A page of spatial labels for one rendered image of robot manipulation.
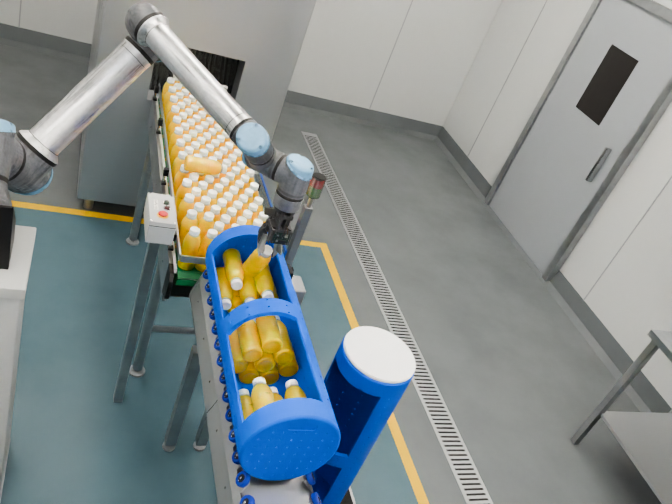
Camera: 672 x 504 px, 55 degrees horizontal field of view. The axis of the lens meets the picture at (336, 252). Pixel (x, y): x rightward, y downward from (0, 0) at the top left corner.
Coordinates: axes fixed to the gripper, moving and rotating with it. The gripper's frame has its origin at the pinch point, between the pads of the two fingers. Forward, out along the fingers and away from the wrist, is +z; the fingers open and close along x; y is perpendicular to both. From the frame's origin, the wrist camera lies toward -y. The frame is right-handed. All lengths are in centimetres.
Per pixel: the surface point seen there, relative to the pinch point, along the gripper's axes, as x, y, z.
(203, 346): -12.8, 6.6, 39.5
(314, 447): 6, 67, 16
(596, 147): 320, -213, 9
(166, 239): -26.5, -33.6, 24.1
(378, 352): 45, 22, 22
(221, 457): -13, 54, 39
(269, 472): -4, 67, 27
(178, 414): -7, -14, 101
